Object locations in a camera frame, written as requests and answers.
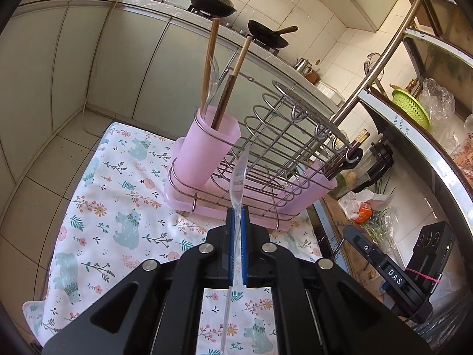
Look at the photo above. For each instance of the clear bag of greens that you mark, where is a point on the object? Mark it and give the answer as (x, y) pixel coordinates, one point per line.
(380, 225)

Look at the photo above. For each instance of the floral printed cloth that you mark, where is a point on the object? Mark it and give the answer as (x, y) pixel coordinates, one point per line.
(111, 199)

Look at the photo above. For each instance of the light wooden chopstick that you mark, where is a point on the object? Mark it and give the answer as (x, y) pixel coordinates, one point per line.
(239, 59)
(210, 55)

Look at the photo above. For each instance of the metal storage shelf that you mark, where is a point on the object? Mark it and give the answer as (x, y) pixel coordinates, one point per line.
(369, 67)

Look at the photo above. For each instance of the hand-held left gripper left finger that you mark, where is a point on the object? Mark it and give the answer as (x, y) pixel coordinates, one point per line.
(230, 247)

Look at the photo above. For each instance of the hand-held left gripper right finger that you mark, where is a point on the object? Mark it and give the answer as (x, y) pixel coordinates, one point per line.
(245, 247)

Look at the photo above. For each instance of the orange pot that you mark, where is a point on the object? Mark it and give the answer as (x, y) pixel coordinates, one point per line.
(313, 77)

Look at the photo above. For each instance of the dark chopstick with patterned top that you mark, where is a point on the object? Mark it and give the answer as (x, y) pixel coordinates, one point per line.
(361, 139)
(356, 144)

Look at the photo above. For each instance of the white plastic box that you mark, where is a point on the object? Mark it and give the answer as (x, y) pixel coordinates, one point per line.
(329, 90)

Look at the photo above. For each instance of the clear plastic spoon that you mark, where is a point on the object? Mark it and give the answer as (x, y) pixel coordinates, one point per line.
(238, 181)
(213, 81)

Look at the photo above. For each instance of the gas stove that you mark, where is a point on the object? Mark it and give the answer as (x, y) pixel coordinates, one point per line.
(236, 26)

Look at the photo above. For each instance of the orange packet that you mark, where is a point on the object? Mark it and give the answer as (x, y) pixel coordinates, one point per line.
(363, 212)

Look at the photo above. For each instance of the pink plastic cup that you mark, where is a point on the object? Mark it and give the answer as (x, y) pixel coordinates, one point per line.
(314, 196)
(207, 148)

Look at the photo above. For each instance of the upper wall cabinet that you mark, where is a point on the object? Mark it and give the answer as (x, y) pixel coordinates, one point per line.
(369, 3)

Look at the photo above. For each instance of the black plastic utensil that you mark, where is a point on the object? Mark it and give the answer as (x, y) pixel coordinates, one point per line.
(351, 157)

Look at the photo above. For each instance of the black blender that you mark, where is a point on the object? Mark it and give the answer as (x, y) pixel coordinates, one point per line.
(380, 162)

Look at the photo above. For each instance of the clear plastic bag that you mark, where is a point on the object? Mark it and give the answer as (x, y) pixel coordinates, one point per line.
(438, 100)

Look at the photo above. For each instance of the steel kettle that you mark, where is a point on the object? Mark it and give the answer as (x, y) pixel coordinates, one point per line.
(303, 67)

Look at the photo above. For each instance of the green plastic basket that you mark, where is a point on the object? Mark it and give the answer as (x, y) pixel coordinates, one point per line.
(410, 109)

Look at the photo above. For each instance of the kitchen counter cabinets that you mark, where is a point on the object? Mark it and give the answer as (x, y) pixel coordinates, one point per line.
(55, 63)

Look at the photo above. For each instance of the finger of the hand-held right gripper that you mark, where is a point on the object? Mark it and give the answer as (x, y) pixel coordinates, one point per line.
(364, 246)

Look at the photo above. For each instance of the tissue pack orange white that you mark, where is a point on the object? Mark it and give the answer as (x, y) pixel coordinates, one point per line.
(347, 201)

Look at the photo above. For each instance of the dark brown chopstick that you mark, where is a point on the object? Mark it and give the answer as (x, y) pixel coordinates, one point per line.
(221, 98)
(225, 96)

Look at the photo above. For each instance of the pink plastic drip tray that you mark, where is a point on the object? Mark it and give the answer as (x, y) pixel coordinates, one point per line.
(207, 201)

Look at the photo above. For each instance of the clear plastic container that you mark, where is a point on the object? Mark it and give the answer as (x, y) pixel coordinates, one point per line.
(354, 181)

